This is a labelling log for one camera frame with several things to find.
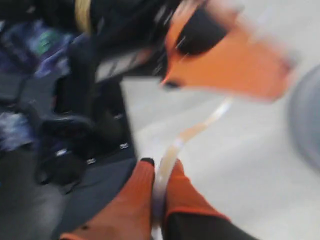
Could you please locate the white plastic strip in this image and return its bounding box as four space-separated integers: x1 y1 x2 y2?
151 97 233 240

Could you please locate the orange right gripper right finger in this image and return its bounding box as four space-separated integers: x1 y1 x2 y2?
162 160 255 240

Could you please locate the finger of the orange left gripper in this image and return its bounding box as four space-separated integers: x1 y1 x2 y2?
162 7 294 101

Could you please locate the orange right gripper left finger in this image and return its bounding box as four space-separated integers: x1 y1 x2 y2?
60 158 155 240

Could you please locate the round metal plate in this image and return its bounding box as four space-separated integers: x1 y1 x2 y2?
287 65 320 172

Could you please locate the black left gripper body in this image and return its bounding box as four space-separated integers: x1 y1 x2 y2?
67 0 198 85

